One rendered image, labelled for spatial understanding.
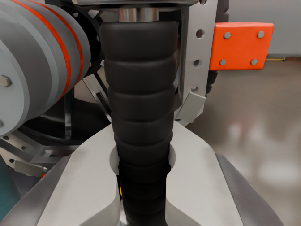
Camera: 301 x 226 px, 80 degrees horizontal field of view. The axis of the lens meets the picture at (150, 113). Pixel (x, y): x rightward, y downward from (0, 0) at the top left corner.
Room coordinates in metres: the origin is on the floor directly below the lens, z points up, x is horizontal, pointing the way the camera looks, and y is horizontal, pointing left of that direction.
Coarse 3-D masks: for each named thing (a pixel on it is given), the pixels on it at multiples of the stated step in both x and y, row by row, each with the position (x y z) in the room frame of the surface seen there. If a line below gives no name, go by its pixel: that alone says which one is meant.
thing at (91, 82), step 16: (64, 0) 0.40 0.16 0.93; (80, 16) 0.44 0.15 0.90; (96, 16) 0.40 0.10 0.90; (176, 16) 0.44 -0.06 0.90; (96, 32) 0.44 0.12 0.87; (96, 48) 0.44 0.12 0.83; (96, 64) 0.40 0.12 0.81; (176, 64) 0.40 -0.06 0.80; (96, 80) 0.40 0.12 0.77; (176, 80) 0.38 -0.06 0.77; (64, 96) 0.40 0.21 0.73; (96, 96) 0.40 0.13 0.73; (48, 112) 0.48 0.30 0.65; (64, 112) 0.51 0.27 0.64; (80, 112) 0.53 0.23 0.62; (96, 112) 0.54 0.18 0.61; (32, 128) 0.39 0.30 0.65; (48, 128) 0.41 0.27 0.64; (64, 128) 0.43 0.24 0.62; (80, 128) 0.44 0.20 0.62; (96, 128) 0.44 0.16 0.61; (80, 144) 0.38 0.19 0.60
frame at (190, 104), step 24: (216, 0) 0.30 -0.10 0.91; (192, 24) 0.30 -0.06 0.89; (192, 48) 0.30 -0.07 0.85; (192, 72) 0.30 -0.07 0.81; (192, 96) 0.29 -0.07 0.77; (192, 120) 0.29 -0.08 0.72; (0, 144) 0.31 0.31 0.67; (24, 144) 0.34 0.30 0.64; (24, 168) 0.30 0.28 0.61; (48, 168) 0.30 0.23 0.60
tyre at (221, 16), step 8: (224, 0) 0.38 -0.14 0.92; (224, 8) 0.38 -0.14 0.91; (216, 16) 0.38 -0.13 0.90; (224, 16) 0.38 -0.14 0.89; (208, 72) 0.38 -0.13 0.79; (216, 72) 0.39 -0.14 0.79; (208, 80) 0.38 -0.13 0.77; (208, 88) 0.38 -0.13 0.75; (32, 136) 0.39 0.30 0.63; (48, 144) 0.38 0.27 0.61; (56, 144) 0.38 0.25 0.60; (64, 144) 0.39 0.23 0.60
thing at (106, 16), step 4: (76, 12) 0.86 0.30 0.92; (104, 12) 0.81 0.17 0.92; (108, 12) 0.81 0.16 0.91; (112, 12) 0.81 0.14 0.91; (100, 16) 0.81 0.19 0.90; (104, 16) 0.81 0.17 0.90; (108, 16) 0.81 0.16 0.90; (112, 16) 0.81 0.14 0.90; (116, 16) 0.81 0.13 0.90; (104, 20) 0.81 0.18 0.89; (108, 20) 0.81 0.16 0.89; (112, 20) 0.81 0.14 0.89; (116, 20) 0.81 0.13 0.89
